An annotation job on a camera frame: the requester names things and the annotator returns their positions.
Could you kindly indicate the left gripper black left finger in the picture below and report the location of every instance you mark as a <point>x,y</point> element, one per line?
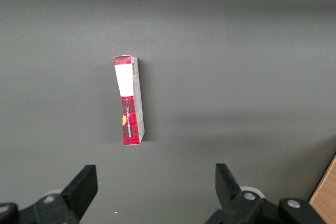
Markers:
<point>78,195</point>

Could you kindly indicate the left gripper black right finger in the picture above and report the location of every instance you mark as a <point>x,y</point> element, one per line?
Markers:
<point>231,195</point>

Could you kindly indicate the red plaid cardboard box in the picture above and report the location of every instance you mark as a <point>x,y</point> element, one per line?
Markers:
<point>130,119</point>

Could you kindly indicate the wooden two-drawer cabinet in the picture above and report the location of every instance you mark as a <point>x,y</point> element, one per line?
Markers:
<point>326,197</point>

